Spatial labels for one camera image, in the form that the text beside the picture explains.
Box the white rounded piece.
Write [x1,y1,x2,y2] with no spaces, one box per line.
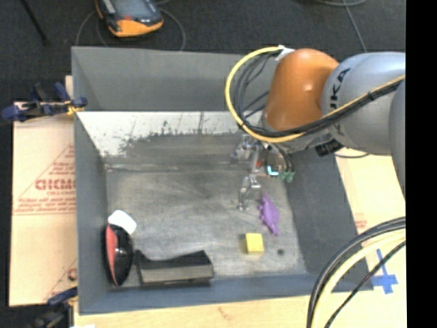
[107,209,138,236]

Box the brown cardboard board red print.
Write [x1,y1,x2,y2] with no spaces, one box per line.
[8,74,406,328]

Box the black long angular box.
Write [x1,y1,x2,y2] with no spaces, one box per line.
[134,249,215,287]

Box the yellow sponge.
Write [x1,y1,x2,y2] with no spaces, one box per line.
[243,232,266,256]

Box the purple toy animal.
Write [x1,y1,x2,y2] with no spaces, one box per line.
[257,191,281,237]

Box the black cylinder on white bracket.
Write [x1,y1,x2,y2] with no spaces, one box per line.
[313,140,369,159]

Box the red and black oval object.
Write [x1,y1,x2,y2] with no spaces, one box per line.
[103,224,135,288]

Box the grey metal bin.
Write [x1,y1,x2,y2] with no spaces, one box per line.
[70,46,373,314]

